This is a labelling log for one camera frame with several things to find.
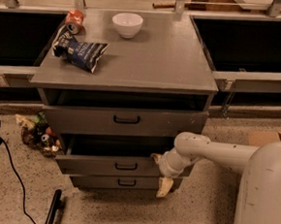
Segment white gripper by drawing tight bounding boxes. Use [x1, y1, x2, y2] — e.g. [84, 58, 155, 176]
[150, 148, 189, 198]

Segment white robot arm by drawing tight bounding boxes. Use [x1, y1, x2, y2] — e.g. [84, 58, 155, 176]
[152, 132, 281, 224]

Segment grey top drawer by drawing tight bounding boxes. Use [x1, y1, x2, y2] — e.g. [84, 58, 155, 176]
[44, 106, 208, 137]

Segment grey drawer cabinet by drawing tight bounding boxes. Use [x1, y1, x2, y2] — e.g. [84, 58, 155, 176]
[21, 2, 225, 199]

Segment cardboard box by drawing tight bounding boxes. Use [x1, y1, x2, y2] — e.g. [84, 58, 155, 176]
[248, 130, 281, 146]

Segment grey metal railing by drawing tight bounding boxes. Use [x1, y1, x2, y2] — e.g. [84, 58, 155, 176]
[0, 0, 281, 124]

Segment black bar on floor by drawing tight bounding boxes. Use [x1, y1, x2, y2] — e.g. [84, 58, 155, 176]
[46, 189, 62, 224]

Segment trash pile on floor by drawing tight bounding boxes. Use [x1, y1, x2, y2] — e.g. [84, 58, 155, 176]
[15, 112, 63, 158]

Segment white ceramic bowl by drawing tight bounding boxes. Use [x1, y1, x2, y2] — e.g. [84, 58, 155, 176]
[111, 13, 143, 38]

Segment blue chip bag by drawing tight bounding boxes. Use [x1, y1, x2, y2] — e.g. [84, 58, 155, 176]
[51, 25, 109, 74]

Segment wooden stick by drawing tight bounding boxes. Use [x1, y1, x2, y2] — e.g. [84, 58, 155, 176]
[152, 2, 175, 9]

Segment orange soda can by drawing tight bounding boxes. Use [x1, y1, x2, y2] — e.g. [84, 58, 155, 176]
[65, 10, 84, 34]

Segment black cable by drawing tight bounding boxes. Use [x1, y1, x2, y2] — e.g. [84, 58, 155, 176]
[0, 135, 47, 224]

